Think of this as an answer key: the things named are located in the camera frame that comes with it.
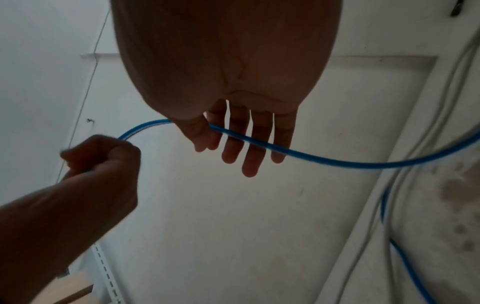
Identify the grey metal shelf rack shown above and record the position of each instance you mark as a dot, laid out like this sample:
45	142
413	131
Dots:
107	276

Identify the person's left forearm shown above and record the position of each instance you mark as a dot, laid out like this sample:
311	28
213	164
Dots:
37	243

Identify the person's right hand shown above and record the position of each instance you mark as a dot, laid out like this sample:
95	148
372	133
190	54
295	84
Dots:
225	53

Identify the person's left hand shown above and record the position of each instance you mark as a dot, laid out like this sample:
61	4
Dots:
108	172

